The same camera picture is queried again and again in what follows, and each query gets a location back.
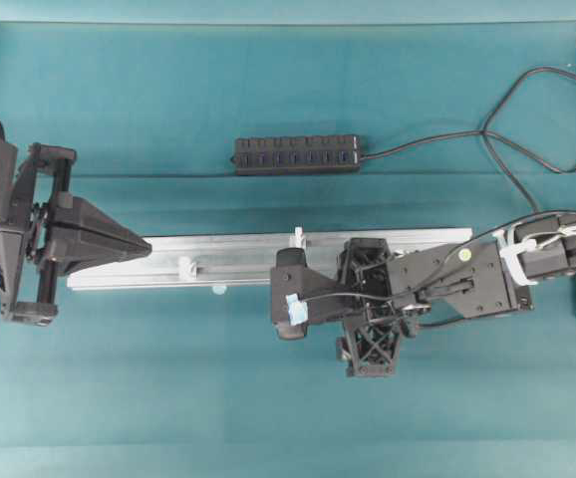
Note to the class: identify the aluminium extrusion rail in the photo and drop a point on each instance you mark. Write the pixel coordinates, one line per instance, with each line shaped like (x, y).
(243, 259)

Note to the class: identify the left blue tape piece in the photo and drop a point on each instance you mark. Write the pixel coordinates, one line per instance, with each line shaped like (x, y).
(219, 289)

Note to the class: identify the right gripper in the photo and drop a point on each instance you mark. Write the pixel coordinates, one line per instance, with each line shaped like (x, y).
(374, 331)

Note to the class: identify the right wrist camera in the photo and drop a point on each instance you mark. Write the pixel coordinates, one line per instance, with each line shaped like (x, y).
(302, 297)

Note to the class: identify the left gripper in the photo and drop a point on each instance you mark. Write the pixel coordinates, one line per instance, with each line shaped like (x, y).
(61, 209)

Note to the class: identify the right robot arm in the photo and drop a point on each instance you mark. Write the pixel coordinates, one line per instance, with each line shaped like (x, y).
(398, 295)

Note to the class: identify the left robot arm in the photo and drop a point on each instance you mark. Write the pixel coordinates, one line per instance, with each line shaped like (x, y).
(19, 278)

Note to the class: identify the black USB hub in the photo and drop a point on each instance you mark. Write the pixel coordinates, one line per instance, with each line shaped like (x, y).
(290, 155)

